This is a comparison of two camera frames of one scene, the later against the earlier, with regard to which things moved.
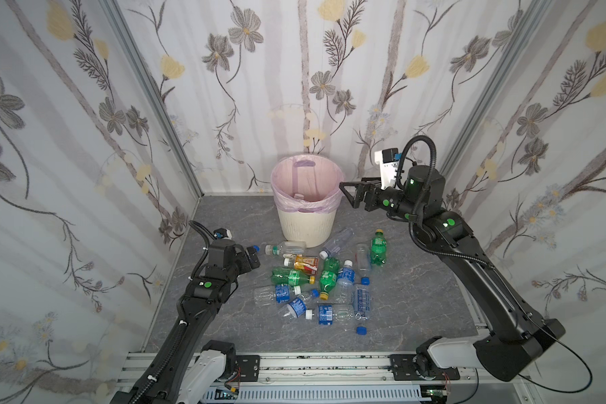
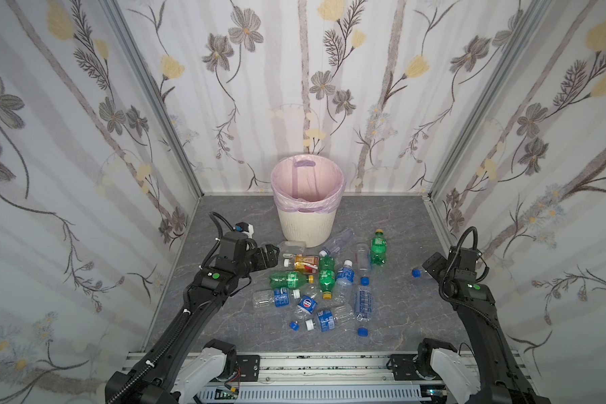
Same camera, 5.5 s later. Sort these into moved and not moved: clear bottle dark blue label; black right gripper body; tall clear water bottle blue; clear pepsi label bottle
Moved: clear pepsi label bottle; black right gripper body
Not moved: tall clear water bottle blue; clear bottle dark blue label
